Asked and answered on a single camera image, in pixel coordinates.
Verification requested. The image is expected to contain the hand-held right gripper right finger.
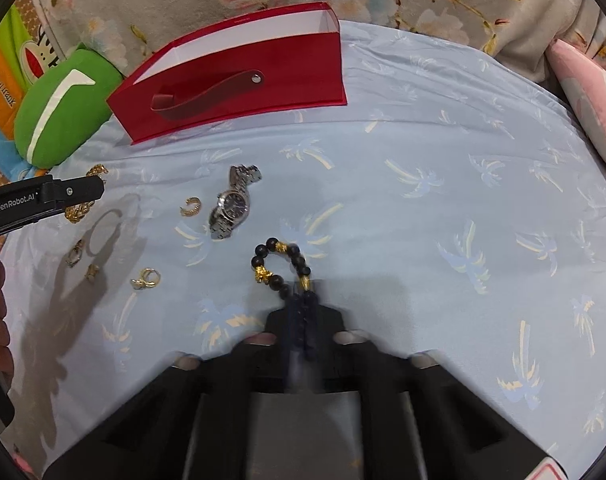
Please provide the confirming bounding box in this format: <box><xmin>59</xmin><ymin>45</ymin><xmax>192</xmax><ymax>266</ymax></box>
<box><xmin>298</xmin><ymin>304</ymin><xmax>554</xmax><ymax>480</ymax></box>

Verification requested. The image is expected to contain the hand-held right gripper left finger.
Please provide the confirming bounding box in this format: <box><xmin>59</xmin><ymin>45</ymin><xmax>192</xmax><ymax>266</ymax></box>
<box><xmin>42</xmin><ymin>307</ymin><xmax>297</xmax><ymax>480</ymax></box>

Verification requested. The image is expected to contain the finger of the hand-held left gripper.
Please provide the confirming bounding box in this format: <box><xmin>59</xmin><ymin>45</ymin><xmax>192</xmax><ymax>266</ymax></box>
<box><xmin>39</xmin><ymin>176</ymin><xmax>106</xmax><ymax>212</ymax></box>

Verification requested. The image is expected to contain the gold chain bracelet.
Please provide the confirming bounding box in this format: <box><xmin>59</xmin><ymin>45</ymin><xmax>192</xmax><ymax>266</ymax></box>
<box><xmin>64</xmin><ymin>163</ymin><xmax>109</xmax><ymax>224</ymax></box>

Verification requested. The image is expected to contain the black bead bracelet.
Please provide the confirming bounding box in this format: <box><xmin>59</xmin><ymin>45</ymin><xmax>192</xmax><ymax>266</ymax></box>
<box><xmin>250</xmin><ymin>237</ymin><xmax>322</xmax><ymax>356</ymax></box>

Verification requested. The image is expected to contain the silver wristwatch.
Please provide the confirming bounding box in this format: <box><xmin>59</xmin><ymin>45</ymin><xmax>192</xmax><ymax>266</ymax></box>
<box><xmin>209</xmin><ymin>164</ymin><xmax>262</xmax><ymax>240</ymax></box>

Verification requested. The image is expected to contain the red box with strap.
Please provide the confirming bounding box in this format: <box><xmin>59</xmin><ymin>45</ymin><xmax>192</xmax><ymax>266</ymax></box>
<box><xmin>106</xmin><ymin>2</ymin><xmax>349</xmax><ymax>147</ymax></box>

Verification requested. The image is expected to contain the colourful cartoon printed cloth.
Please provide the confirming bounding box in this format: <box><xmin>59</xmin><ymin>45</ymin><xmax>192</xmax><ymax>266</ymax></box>
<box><xmin>0</xmin><ymin>0</ymin><xmax>80</xmax><ymax>181</ymax></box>

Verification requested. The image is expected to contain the green plush pillow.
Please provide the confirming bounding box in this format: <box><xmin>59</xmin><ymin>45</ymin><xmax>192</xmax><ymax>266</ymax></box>
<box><xmin>14</xmin><ymin>44</ymin><xmax>125</xmax><ymax>170</ymax></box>

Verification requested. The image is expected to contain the grey floral blanket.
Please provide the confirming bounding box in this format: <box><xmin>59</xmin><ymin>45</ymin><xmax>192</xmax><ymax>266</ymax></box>
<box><xmin>33</xmin><ymin>0</ymin><xmax>606</xmax><ymax>86</ymax></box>

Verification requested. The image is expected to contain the pink pillow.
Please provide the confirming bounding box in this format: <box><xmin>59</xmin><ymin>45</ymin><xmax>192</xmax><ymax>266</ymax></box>
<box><xmin>547</xmin><ymin>37</ymin><xmax>606</xmax><ymax>177</ymax></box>

